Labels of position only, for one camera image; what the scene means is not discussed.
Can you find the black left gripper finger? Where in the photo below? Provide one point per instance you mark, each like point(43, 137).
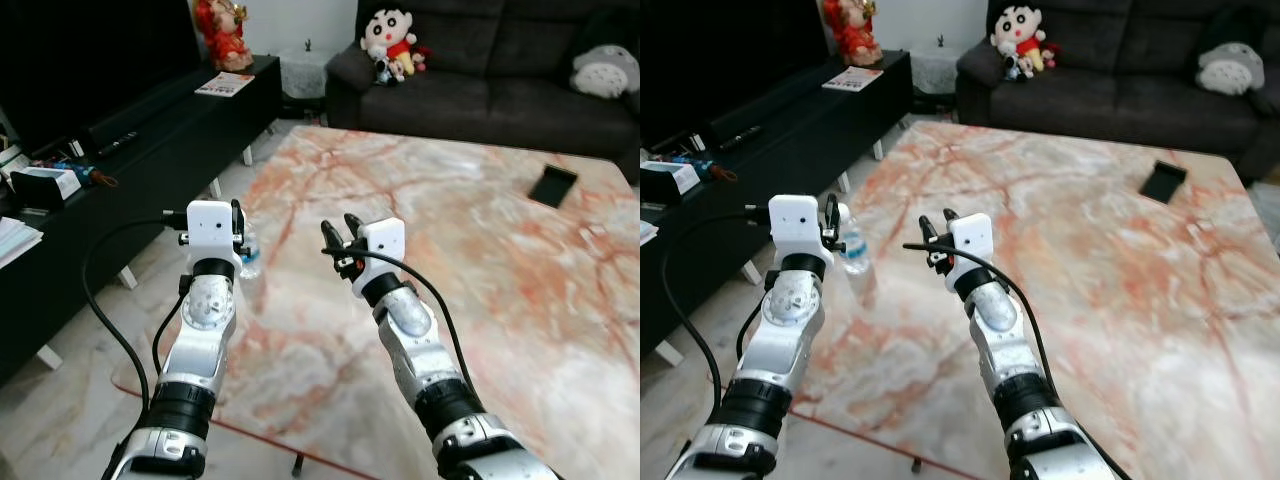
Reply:
point(238, 213)
point(831, 208)

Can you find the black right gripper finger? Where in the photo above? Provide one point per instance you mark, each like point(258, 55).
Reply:
point(353, 225)
point(927, 230)
point(950, 217)
point(331, 237)

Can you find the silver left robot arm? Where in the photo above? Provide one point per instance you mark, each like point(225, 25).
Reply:
point(785, 335)
point(200, 340)

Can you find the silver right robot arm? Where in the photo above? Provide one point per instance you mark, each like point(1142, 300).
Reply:
point(425, 355)
point(1010, 345)

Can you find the clear plastic water bottle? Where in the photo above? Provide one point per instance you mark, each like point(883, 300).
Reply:
point(855, 250)
point(250, 255)

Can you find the black tv cabinet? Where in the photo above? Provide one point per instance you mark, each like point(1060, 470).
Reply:
point(150, 170)
point(800, 150)

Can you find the black remote control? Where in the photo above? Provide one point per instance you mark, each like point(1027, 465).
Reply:
point(744, 137)
point(118, 143)

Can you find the blue and orange small items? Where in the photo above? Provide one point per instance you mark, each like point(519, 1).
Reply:
point(85, 172)
point(712, 168)

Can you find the red and white booklet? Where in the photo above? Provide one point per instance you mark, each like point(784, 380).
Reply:
point(853, 79)
point(225, 84)

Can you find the white lace covered side table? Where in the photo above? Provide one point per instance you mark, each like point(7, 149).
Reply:
point(933, 70)
point(303, 75)

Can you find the white and black box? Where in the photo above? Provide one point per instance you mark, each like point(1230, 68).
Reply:
point(45, 183)
point(668, 178)

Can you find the red and gold figurine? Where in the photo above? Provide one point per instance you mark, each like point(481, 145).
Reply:
point(852, 32)
point(222, 35)

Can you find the small red plush toy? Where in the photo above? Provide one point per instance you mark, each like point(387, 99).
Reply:
point(1050, 54)
point(420, 58)

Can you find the stack of white papers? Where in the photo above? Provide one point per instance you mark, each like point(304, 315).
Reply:
point(15, 240)
point(646, 232)

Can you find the cartoon boy plush doll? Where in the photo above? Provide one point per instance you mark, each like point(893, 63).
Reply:
point(1020, 38)
point(390, 40)

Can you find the black television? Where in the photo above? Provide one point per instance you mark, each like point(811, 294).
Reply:
point(80, 60)
point(720, 55)

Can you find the dark grey fabric sofa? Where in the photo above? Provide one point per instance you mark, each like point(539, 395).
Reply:
point(1130, 100)
point(500, 90)

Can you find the flat black rectangular object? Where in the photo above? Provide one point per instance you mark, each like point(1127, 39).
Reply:
point(553, 186)
point(1163, 182)

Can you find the grey round plush toy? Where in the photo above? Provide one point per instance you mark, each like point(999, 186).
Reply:
point(605, 72)
point(1230, 68)

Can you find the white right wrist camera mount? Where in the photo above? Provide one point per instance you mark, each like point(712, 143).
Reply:
point(972, 240)
point(382, 245)

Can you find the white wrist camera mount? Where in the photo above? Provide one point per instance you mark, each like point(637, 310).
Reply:
point(972, 240)
point(382, 245)
point(795, 225)
point(210, 230)

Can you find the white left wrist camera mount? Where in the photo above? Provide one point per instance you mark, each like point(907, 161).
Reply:
point(210, 230)
point(795, 225)

